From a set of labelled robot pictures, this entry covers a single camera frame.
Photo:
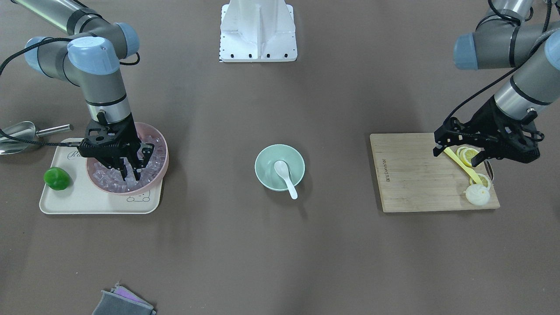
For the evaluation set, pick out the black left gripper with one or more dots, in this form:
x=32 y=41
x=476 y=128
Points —
x=486 y=117

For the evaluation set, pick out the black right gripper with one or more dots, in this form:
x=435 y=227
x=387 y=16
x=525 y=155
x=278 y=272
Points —
x=130 y=139

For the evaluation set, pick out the white ceramic spoon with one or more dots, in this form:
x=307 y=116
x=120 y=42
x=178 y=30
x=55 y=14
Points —
x=282 y=169

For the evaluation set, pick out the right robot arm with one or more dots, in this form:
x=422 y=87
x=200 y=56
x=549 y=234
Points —
x=89 y=57

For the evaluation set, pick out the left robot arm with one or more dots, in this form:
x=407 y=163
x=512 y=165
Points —
x=503 y=40

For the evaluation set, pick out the yellow plastic spoon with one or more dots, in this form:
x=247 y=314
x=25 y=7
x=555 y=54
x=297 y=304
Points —
x=471 y=172

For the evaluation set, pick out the pink bowl of ice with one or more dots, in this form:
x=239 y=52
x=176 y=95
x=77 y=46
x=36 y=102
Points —
x=111 y=180

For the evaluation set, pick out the metal ice scoop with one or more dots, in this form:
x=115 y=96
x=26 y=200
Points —
x=27 y=131

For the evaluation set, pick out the green ceramic bowl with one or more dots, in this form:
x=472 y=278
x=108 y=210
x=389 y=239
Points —
x=267 y=175

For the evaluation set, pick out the lemon slice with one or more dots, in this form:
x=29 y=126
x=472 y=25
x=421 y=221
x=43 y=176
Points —
x=485 y=183
x=466 y=154

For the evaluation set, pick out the wooden cutting board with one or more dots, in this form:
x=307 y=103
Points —
x=412 y=180

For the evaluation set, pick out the cream plastic tray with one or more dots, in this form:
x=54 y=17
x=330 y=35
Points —
x=83 y=197

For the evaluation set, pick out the green lime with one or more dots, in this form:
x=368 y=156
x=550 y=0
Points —
x=57 y=178

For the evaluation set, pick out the grey folded cloth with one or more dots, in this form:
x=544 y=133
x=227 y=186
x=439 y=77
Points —
x=122 y=301

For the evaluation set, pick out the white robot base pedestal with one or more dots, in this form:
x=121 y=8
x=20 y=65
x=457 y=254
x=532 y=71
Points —
x=257 y=31

